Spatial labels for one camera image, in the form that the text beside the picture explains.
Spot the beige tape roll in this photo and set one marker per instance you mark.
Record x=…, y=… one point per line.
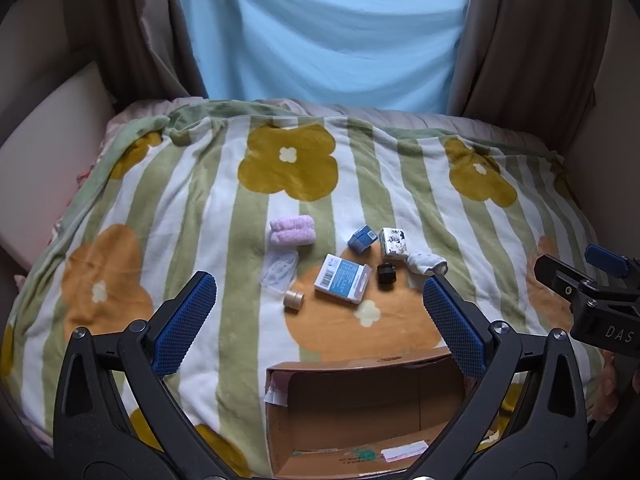
x=294, y=300

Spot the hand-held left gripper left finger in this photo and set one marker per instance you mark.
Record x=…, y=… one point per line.
x=187, y=320

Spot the black white printed box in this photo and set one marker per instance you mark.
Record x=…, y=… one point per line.
x=392, y=243

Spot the brown cardboard box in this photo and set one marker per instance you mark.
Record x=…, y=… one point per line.
x=360, y=410

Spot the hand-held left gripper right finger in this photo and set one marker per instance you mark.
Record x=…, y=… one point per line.
x=452, y=325

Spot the blue white box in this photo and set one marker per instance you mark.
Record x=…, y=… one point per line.
x=340, y=280

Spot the beige padded headboard cushion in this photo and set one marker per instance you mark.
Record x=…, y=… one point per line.
x=45, y=150

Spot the beige curtain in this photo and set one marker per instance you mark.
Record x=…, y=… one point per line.
x=525, y=35
x=140, y=25

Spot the small black jar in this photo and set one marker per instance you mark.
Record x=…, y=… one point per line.
x=386, y=276

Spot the small blue box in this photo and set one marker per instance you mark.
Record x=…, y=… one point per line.
x=362, y=240

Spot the striped floral fleece blanket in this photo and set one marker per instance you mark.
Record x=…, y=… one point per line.
x=200, y=210

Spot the white sock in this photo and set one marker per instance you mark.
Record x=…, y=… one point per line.
x=425, y=263

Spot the pink fluffy sock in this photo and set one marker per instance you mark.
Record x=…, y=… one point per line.
x=292, y=231

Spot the clear plastic case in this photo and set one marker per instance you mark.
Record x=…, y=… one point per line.
x=280, y=270

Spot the light blue window sheet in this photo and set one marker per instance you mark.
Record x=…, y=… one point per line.
x=325, y=35

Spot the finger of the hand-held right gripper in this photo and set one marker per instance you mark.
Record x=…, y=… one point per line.
x=557, y=275
x=606, y=260

